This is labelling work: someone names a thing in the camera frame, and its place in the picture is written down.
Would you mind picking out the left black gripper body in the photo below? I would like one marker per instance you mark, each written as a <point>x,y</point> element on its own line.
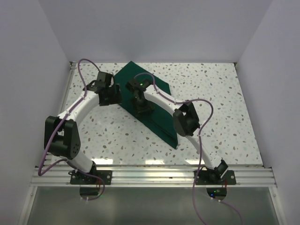
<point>112,98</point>

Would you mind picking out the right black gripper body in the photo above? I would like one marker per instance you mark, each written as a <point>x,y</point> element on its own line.
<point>142,105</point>

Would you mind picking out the green surgical cloth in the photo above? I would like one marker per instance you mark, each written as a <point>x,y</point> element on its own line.
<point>159,121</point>

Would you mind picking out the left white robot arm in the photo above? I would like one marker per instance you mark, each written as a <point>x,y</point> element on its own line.
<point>62,138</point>

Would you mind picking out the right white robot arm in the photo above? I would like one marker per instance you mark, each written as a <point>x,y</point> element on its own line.
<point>185,119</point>

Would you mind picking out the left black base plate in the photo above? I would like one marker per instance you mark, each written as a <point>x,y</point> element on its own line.
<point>99,177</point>

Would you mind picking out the aluminium mounting rail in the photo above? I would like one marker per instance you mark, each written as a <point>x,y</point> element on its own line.
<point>165,176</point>

